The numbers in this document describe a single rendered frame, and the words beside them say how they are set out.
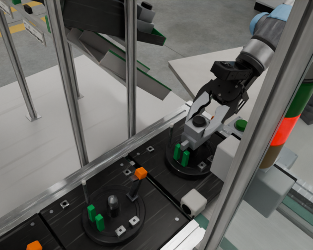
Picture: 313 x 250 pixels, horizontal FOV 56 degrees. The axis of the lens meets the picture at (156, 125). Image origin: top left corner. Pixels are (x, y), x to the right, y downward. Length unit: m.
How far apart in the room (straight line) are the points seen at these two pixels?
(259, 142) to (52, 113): 0.84
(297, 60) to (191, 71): 1.00
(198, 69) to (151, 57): 1.65
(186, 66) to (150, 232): 0.82
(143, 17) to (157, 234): 0.52
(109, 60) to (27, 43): 2.58
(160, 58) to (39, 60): 1.13
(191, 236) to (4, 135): 0.68
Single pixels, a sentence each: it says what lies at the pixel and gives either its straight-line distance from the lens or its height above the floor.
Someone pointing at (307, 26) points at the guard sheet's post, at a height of 1.48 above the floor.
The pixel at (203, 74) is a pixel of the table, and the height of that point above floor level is 0.86.
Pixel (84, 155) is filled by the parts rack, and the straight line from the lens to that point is 0.82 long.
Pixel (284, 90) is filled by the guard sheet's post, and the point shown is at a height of 1.41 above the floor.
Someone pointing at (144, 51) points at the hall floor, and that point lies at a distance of 3.02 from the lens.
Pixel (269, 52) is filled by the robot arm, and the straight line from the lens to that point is 0.74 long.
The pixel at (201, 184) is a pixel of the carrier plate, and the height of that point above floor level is 0.97.
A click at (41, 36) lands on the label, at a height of 1.29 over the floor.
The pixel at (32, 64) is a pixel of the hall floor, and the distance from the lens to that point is 2.96.
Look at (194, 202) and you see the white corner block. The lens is 0.71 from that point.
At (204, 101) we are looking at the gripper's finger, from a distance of 0.72.
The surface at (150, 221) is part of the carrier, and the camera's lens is 0.70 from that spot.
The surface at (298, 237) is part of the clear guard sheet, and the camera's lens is 0.47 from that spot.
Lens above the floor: 1.60
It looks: 46 degrees down
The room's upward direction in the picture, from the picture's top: 4 degrees clockwise
